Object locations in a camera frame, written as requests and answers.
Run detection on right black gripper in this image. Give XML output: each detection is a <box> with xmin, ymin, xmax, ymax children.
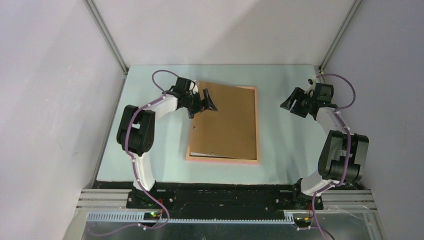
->
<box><xmin>280</xmin><ymin>87</ymin><xmax>316</xmax><ymax>119</ymax></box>

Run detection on aluminium front rail frame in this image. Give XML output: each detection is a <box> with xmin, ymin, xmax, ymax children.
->
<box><xmin>64</xmin><ymin>189</ymin><xmax>387</xmax><ymax>240</ymax></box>

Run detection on aluminium corner post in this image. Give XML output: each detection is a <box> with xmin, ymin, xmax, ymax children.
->
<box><xmin>83</xmin><ymin>0</ymin><xmax>129</xmax><ymax>75</ymax></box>
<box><xmin>318</xmin><ymin>0</ymin><xmax>363</xmax><ymax>71</ymax></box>

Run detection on brown cardboard backing board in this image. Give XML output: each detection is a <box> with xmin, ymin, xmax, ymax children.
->
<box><xmin>188</xmin><ymin>81</ymin><xmax>258</xmax><ymax>161</ymax></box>

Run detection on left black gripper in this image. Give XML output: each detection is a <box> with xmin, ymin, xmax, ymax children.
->
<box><xmin>183</xmin><ymin>88</ymin><xmax>217</xmax><ymax>119</ymax></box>

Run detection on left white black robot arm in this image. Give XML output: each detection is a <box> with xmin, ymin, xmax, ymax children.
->
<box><xmin>116</xmin><ymin>77</ymin><xmax>218</xmax><ymax>208</ymax></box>

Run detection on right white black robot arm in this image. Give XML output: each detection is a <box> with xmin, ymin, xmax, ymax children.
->
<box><xmin>280</xmin><ymin>83</ymin><xmax>369</xmax><ymax>209</ymax></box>

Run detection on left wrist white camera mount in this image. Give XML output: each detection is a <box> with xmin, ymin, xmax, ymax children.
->
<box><xmin>189</xmin><ymin>80</ymin><xmax>199</xmax><ymax>95</ymax></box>

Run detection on left aluminium corner post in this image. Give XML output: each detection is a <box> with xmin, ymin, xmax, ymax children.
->
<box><xmin>83</xmin><ymin>0</ymin><xmax>129</xmax><ymax>75</ymax></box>

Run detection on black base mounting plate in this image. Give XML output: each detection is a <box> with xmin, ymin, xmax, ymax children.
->
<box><xmin>126</xmin><ymin>189</ymin><xmax>323</xmax><ymax>221</ymax></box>

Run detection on grey slotted cable duct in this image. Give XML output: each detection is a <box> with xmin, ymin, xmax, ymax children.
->
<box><xmin>87</xmin><ymin>211</ymin><xmax>295</xmax><ymax>224</ymax></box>

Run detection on right aluminium corner post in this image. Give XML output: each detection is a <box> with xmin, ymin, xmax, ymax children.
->
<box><xmin>318</xmin><ymin>0</ymin><xmax>363</xmax><ymax>71</ymax></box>

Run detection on orange wooden picture frame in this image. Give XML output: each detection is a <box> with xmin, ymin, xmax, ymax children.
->
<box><xmin>185</xmin><ymin>85</ymin><xmax>261</xmax><ymax>165</ymax></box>

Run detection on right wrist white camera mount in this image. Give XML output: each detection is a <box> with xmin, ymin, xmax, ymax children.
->
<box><xmin>305</xmin><ymin>77</ymin><xmax>317</xmax><ymax>96</ymax></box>

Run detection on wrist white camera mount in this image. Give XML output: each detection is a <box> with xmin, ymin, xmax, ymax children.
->
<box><xmin>305</xmin><ymin>77</ymin><xmax>317</xmax><ymax>96</ymax></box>
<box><xmin>189</xmin><ymin>80</ymin><xmax>199</xmax><ymax>95</ymax></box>

